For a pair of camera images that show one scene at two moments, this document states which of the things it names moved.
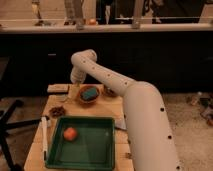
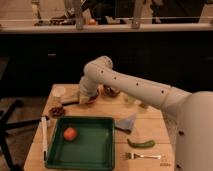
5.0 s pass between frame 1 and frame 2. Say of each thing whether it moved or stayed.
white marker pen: stayed
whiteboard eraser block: moved
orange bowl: stayed
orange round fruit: stayed
